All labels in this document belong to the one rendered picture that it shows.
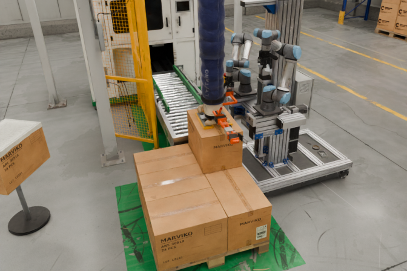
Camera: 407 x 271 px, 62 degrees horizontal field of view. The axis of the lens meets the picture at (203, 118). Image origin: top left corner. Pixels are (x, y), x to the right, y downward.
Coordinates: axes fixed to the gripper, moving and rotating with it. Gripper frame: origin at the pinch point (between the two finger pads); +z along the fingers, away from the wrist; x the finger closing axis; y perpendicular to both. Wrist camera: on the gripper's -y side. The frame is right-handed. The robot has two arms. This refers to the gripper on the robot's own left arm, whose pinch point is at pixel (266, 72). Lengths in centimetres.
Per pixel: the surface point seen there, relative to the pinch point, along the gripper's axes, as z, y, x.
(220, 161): 87, 37, -11
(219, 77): 9.8, 29.7, -30.9
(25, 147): 62, 206, -66
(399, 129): 152, -273, -72
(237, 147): 74, 20, -9
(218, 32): -31, 31, -29
